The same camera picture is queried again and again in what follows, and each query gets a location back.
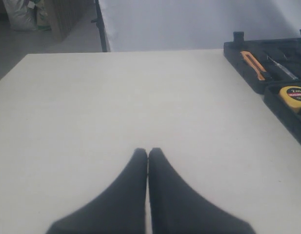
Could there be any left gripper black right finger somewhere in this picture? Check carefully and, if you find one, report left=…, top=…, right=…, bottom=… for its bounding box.
left=148, top=148, right=255, bottom=234

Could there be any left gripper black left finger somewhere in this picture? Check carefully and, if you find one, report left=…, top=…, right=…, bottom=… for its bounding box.
left=47, top=148, right=148, bottom=234

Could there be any black plastic tool case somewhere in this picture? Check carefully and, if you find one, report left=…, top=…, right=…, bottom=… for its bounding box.
left=223, top=30, right=301, bottom=144

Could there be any yellow tape measure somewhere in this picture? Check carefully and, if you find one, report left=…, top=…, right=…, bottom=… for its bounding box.
left=279, top=86, right=301, bottom=113

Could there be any orange utility knife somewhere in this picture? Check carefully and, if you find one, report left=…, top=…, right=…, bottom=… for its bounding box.
left=241, top=51, right=267, bottom=80

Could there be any clear test screwdriver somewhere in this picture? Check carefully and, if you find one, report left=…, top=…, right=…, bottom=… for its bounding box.
left=267, top=55, right=299, bottom=80

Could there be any white backdrop cloth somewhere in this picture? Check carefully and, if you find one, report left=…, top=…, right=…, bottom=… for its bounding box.
left=100, top=0, right=301, bottom=52

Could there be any black backdrop stand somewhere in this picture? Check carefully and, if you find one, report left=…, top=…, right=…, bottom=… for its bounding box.
left=91, top=0, right=108, bottom=53

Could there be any cardboard box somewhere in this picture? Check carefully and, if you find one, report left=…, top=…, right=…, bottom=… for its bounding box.
left=45, top=0, right=93, bottom=41

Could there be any white sack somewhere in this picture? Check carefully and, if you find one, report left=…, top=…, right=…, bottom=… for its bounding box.
left=3, top=0, right=37, bottom=31

